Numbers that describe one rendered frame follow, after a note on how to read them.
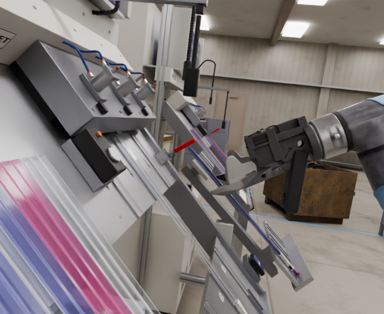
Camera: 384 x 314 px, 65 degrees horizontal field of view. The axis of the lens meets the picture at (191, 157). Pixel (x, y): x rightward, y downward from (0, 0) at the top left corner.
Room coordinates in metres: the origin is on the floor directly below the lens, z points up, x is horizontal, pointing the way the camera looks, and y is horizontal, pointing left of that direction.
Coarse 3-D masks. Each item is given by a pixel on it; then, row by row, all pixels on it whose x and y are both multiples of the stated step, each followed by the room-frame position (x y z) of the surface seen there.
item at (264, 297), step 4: (264, 292) 0.73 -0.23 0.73; (260, 296) 0.73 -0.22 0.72; (264, 296) 0.72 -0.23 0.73; (268, 296) 0.72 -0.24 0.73; (260, 300) 0.71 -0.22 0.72; (264, 300) 0.70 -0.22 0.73; (268, 300) 0.70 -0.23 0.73; (260, 304) 0.70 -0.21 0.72; (264, 304) 0.69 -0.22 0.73; (268, 304) 0.68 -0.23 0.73; (264, 308) 0.67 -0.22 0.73; (268, 308) 0.66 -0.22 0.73; (264, 312) 0.66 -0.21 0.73; (268, 312) 0.65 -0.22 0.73
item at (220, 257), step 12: (216, 240) 0.73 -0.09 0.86; (216, 252) 0.67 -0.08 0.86; (216, 264) 0.62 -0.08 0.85; (228, 264) 0.68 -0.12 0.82; (228, 276) 0.64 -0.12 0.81; (240, 276) 0.71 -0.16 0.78; (204, 288) 0.52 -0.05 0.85; (216, 288) 0.54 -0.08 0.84; (240, 288) 0.65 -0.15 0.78; (252, 288) 0.73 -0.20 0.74; (204, 300) 0.47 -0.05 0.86; (216, 300) 0.51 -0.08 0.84; (228, 300) 0.55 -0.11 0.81; (240, 300) 0.60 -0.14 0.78; (252, 300) 0.65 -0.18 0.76; (204, 312) 0.44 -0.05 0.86; (216, 312) 0.48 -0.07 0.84; (228, 312) 0.52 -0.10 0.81; (252, 312) 0.62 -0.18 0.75
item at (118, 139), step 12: (120, 144) 0.59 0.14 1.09; (132, 156) 0.59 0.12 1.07; (144, 180) 0.58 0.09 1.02; (156, 192) 0.58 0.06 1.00; (168, 204) 0.58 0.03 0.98; (180, 228) 0.57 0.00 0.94; (192, 240) 0.57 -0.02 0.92; (204, 252) 0.58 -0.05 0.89; (204, 264) 0.56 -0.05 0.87; (216, 276) 0.56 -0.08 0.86; (228, 288) 0.56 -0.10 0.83
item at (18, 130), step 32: (0, 64) 0.43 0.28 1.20; (0, 96) 0.38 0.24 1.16; (0, 128) 0.33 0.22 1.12; (32, 128) 0.39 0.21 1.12; (64, 128) 0.46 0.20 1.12; (0, 160) 0.30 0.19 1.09; (64, 160) 0.40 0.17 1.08; (128, 160) 0.58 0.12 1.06; (96, 192) 0.41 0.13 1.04; (128, 192) 0.49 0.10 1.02; (96, 224) 0.36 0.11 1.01; (128, 224) 0.43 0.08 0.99
